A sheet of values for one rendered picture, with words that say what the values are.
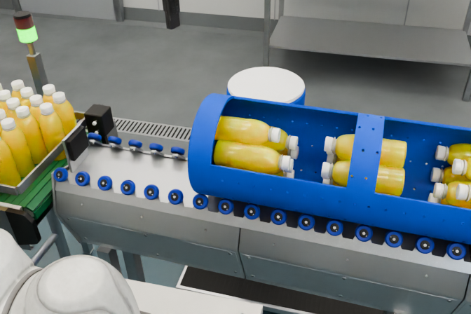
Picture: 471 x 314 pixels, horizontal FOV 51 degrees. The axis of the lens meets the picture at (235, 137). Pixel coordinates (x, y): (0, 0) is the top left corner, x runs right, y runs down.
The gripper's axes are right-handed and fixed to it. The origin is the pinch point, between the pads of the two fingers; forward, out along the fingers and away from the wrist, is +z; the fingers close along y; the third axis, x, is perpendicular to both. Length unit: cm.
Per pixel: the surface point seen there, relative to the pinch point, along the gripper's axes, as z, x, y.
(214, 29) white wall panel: 147, -269, 205
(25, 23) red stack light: 26, -14, 86
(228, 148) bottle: 36.1, -4.3, -11.1
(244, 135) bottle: 34.1, -9.0, -13.1
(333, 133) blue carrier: 41, -32, -28
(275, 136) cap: 34.1, -13.0, -19.9
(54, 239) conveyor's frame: 119, 4, 81
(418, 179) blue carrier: 50, -37, -53
